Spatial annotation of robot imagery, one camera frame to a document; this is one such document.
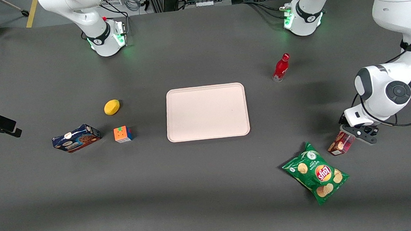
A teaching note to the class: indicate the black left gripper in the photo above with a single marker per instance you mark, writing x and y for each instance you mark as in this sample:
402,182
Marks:
341,120

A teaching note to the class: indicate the red cookie box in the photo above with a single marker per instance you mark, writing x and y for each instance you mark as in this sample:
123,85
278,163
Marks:
340,146

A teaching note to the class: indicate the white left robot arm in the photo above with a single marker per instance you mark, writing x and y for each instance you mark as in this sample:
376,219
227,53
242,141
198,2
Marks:
395,8

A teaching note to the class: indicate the blue cookie box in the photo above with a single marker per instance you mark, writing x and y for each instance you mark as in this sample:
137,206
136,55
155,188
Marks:
76,138

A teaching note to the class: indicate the cream plastic tray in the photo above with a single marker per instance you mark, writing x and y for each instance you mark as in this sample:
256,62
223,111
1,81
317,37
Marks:
207,111

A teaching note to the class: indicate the green chips bag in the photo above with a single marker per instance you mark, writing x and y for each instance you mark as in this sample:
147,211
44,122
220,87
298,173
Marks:
314,174

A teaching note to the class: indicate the red soda bottle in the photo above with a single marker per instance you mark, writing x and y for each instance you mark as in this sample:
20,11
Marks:
281,68

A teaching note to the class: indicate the yellow lemon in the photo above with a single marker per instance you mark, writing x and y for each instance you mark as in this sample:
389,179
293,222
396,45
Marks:
111,107

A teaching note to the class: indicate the colourful puzzle cube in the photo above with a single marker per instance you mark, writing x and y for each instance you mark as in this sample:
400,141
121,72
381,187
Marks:
122,134

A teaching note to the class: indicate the yellow floor tape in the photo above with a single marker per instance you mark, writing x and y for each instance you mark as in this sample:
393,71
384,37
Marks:
31,13

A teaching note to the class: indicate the white power strip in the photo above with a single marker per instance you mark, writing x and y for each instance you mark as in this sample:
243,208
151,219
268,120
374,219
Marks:
204,3

